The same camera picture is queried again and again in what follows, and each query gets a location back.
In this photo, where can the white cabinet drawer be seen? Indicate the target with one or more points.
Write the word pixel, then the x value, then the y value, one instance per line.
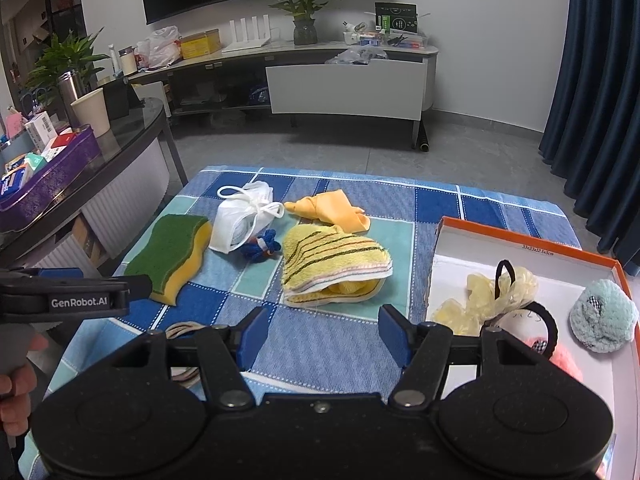
pixel 345 90

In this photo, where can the pile of clear plastic bags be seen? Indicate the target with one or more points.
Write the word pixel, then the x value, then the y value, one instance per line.
pixel 355 56

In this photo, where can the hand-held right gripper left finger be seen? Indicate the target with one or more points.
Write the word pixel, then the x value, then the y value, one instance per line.
pixel 252 335

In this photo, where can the white orange cardboard box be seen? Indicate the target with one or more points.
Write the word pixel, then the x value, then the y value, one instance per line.
pixel 480 260

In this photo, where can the yellow striped towel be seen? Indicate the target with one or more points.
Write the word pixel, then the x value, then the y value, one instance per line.
pixel 330 260

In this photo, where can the grey TV cabinet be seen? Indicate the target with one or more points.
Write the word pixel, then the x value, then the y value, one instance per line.
pixel 210 67

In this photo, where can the steel thermos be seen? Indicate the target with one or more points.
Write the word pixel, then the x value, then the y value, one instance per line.
pixel 72 95

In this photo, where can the purple tray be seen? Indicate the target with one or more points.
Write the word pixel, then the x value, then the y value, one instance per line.
pixel 55 180

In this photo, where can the red white box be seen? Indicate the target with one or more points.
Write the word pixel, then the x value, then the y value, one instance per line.
pixel 59 146

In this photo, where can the person's left hand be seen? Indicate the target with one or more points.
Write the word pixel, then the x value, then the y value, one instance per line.
pixel 15 400

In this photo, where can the blue checked tablecloth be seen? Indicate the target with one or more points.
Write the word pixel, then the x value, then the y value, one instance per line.
pixel 325 330

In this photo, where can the tall leafy bamboo plant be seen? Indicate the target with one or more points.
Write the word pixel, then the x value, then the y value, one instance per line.
pixel 65 60

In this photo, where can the cream jar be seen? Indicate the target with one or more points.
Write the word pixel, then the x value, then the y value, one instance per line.
pixel 128 62

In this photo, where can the light blue crochet scrunchie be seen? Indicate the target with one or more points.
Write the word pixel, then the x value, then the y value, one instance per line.
pixel 605 317

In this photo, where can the pink fluffy scrunchie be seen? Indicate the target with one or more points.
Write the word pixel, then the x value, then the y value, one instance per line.
pixel 565 360

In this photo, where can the blue tissue pack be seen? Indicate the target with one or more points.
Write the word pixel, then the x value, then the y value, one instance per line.
pixel 15 182

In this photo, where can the yellow box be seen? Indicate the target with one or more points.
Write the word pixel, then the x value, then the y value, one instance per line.
pixel 200 45

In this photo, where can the potted plant in glass vase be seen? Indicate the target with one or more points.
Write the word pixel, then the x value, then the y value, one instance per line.
pixel 305 15

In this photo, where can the orange cloth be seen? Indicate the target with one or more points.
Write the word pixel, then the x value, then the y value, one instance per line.
pixel 332 207

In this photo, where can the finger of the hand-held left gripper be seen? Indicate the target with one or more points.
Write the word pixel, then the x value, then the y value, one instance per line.
pixel 140 287

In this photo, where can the black tablet stand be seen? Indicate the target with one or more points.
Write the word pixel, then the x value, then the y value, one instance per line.
pixel 120 100

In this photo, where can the white plastic bag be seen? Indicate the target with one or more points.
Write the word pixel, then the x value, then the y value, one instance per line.
pixel 160 47

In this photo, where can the cream paper cup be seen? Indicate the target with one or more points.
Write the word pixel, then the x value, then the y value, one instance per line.
pixel 92 112

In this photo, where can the green black box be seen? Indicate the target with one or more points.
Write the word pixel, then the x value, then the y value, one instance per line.
pixel 396 17

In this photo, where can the yellow green sponge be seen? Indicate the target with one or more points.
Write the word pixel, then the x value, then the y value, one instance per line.
pixel 172 247

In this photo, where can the white face mask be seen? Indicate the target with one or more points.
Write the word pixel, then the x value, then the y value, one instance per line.
pixel 235 220

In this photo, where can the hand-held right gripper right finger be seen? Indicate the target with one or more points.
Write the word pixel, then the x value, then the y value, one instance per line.
pixel 394 335

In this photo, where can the clear tray of small items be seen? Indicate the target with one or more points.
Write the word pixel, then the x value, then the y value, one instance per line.
pixel 395 39

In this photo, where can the white barcode box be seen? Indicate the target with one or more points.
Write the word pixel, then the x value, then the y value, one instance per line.
pixel 41 132

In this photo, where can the pale yellow scrunchie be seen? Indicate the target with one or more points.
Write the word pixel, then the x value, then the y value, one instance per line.
pixel 482 290

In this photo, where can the dark blue curtain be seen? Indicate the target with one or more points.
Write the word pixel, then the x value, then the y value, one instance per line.
pixel 600 110

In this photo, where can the white router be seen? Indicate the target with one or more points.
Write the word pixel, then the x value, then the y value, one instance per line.
pixel 250 40

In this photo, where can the rolled black mat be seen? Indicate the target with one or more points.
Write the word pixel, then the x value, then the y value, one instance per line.
pixel 424 140

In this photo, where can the round glass coffee table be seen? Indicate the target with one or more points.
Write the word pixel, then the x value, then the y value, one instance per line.
pixel 135 130

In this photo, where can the white bottle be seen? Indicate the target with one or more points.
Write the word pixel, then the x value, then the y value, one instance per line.
pixel 114 60

